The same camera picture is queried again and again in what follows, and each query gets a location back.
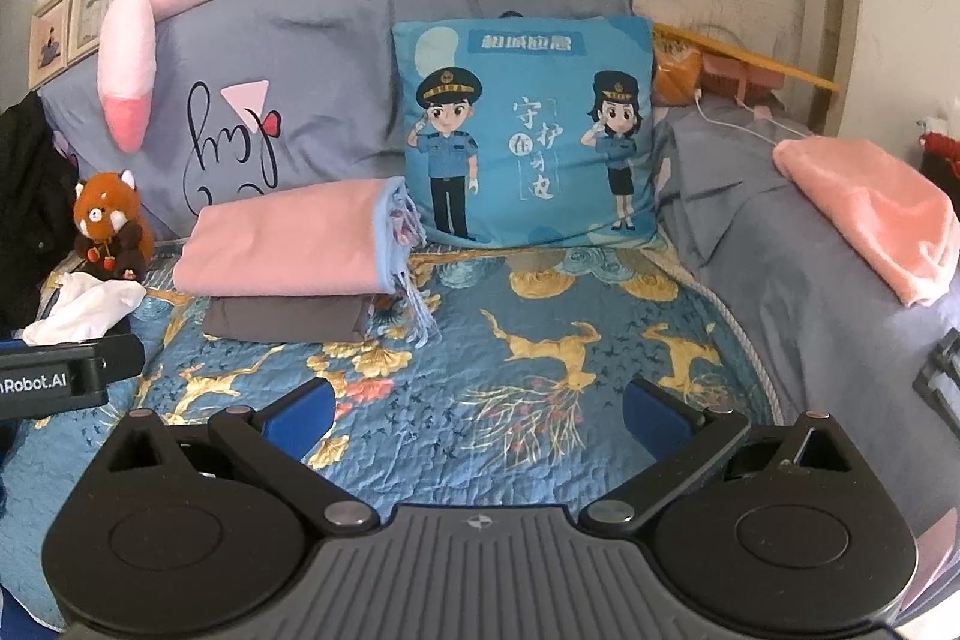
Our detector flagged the white cable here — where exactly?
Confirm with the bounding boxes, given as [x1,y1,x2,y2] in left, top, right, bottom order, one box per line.
[694,89,818,150]

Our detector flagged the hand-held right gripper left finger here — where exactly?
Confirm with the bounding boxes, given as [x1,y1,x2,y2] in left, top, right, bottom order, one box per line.
[86,377,380,532]

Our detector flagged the pink and blue fringed scarf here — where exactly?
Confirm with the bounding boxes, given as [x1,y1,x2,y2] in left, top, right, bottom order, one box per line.
[172,175,443,348]

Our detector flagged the folded grey and purple cloth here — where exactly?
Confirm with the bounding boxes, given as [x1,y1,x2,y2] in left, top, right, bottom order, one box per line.
[201,293,376,342]

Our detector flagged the blue cartoon print cushion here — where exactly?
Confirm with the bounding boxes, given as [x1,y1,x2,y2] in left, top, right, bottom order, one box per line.
[390,16,657,250]

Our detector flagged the orange bag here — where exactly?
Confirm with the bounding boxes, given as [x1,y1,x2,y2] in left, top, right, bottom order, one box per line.
[652,36,706,107]

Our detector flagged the blue quilted deer bedspread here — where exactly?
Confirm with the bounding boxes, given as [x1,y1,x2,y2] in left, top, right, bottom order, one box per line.
[0,227,788,633]

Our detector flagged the white cloth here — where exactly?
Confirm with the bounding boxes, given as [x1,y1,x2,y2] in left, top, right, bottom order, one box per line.
[21,271,147,348]

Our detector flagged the pink plush toy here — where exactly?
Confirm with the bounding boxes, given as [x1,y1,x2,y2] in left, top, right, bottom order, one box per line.
[97,0,391,154]

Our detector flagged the grey-blue duvet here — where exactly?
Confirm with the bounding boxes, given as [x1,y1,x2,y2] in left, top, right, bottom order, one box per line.
[652,100,960,536]

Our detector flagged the red panda plush toy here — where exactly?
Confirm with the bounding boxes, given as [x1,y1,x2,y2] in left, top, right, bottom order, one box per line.
[71,171,157,281]

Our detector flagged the large grey-purple script pillow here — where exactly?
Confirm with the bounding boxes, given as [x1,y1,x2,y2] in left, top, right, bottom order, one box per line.
[37,0,635,240]

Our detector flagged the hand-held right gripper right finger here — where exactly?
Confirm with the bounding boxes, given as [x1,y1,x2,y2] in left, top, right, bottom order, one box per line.
[579,379,875,534]

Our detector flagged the pink plastic basket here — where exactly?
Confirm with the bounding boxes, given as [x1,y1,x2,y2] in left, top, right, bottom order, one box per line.
[701,53,785,120]

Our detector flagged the red and white object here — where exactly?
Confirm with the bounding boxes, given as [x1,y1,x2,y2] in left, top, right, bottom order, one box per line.
[919,115,960,199]

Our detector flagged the black metal frame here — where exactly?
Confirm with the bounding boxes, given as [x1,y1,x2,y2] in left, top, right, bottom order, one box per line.
[911,329,960,420]

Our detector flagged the pink towel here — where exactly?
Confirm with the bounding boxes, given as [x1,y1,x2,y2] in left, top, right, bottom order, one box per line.
[772,136,960,310]

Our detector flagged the dark jacket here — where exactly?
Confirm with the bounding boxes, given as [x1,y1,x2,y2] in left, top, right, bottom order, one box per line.
[0,89,80,333]

